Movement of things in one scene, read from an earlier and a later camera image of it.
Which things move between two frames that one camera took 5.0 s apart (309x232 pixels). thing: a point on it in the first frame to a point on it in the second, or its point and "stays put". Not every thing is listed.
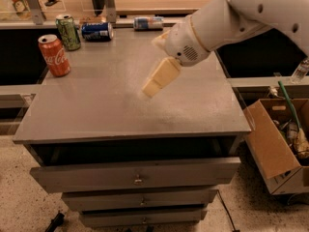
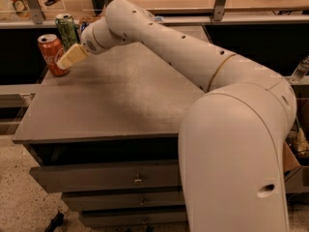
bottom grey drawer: x=133 y=217 stays put
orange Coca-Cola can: x=55 y=55 stays put
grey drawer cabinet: x=121 y=159 stays put
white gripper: x=182 y=43 to x=88 y=40
